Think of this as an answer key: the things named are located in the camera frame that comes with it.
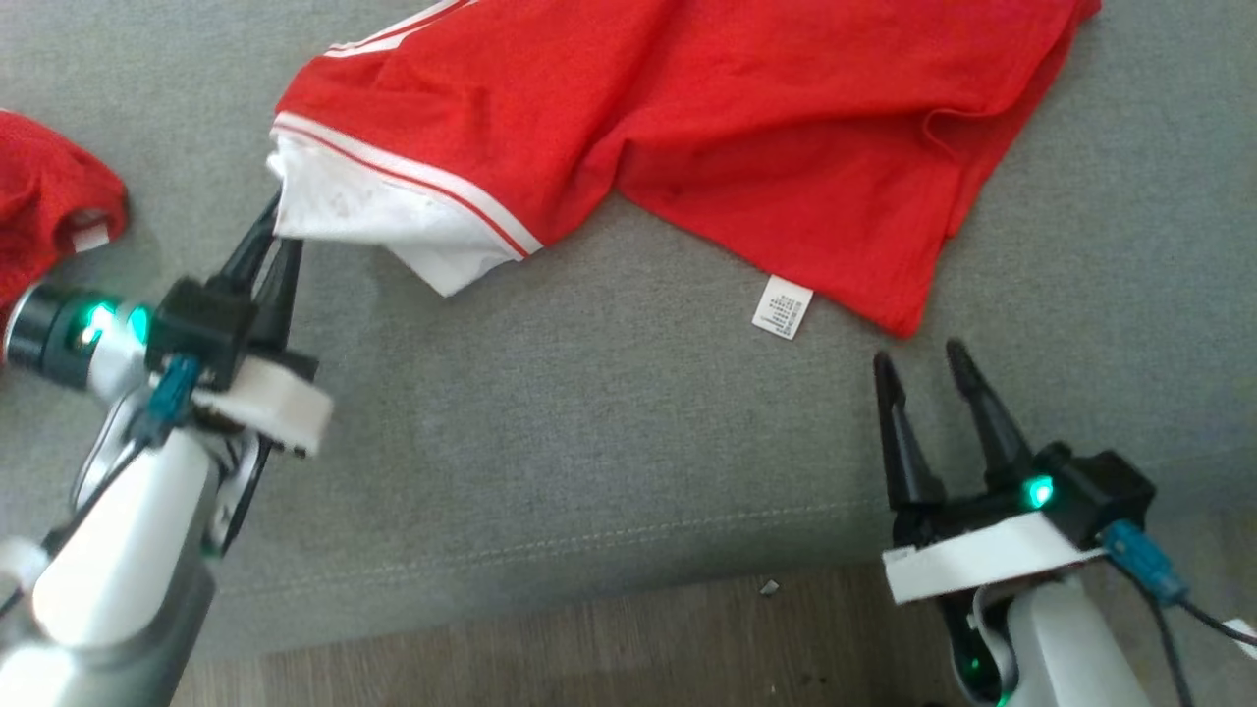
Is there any large grey sofa chaise cushion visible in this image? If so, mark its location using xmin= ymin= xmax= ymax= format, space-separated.
xmin=0 ymin=0 xmax=1257 ymax=659

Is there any red shirt with white sleeves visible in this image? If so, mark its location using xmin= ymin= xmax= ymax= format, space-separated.
xmin=267 ymin=0 xmax=1103 ymax=342

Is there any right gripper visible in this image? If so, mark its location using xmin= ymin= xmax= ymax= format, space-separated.
xmin=872 ymin=339 xmax=1076 ymax=551

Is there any red mesh garment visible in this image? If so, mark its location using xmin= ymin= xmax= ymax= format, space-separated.
xmin=0 ymin=108 xmax=131 ymax=315

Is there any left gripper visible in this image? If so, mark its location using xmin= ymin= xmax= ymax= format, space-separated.
xmin=3 ymin=191 xmax=305 ymax=392

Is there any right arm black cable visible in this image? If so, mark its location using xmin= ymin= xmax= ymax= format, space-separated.
xmin=1120 ymin=560 xmax=1257 ymax=707

